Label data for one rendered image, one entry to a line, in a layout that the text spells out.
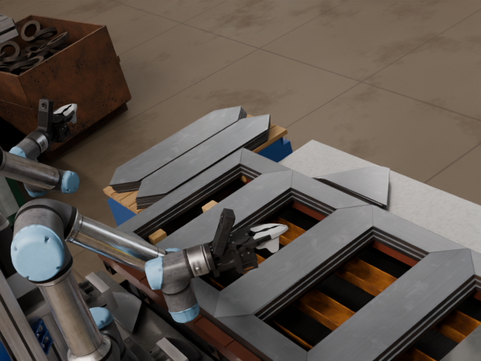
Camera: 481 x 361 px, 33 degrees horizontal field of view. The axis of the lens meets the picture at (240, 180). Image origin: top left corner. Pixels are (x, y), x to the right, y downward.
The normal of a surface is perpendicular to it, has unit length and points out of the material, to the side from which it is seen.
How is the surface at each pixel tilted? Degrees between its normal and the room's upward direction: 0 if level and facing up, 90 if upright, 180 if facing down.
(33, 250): 84
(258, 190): 0
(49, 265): 82
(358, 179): 0
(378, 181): 0
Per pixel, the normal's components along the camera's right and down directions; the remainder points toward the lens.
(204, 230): -0.24, -0.81
